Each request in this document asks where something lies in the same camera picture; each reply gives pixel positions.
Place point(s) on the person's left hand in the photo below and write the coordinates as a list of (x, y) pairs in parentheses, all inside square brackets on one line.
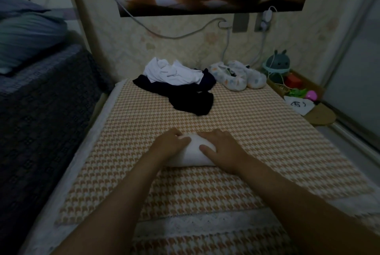
[(169, 144)]

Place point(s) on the person's right hand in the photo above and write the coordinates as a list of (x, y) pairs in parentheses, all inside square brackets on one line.
[(224, 152)]

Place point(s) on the white printed t-shirt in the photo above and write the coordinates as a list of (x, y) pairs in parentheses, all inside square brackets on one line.
[(193, 154)]

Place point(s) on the black garment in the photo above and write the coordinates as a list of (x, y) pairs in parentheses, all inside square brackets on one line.
[(193, 102)]

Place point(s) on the white polo shirt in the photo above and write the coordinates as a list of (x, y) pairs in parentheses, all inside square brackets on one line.
[(172, 71)]

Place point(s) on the white printed slipper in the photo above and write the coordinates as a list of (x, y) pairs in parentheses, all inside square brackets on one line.
[(228, 78), (252, 77)]

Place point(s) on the person's right forearm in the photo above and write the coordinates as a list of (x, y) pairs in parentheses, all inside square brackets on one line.
[(309, 210)]

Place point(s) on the person's left forearm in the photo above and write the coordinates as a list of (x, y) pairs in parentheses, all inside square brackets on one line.
[(113, 210)]

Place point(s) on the white printed card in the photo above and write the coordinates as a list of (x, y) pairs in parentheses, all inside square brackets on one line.
[(300, 105)]

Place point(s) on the green toy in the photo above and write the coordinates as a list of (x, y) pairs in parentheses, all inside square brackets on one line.
[(297, 92)]

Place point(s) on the pink ball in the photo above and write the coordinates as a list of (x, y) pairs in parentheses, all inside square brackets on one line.
[(311, 95)]

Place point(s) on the teal round bunny lamp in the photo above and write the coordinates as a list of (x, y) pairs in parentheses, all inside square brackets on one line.
[(277, 62)]

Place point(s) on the wooden bedside tray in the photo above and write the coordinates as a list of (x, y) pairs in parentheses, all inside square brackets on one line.
[(323, 115)]

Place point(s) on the dark patterned bed cover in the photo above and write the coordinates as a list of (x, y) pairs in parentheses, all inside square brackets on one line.
[(44, 133)]

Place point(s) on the white charger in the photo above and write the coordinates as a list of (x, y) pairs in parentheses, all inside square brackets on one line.
[(266, 17)]

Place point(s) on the grey sliding door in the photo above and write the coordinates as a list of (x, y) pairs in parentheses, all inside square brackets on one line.
[(359, 85)]

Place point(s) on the grey-green pillow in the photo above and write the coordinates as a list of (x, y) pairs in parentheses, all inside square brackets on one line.
[(27, 41)]

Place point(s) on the blue pillow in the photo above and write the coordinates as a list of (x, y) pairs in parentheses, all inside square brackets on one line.
[(18, 4)]

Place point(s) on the white wall plug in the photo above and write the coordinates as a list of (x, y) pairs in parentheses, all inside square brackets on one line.
[(224, 24)]

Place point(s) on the grey wall socket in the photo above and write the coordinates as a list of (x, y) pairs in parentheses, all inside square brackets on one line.
[(240, 23)]

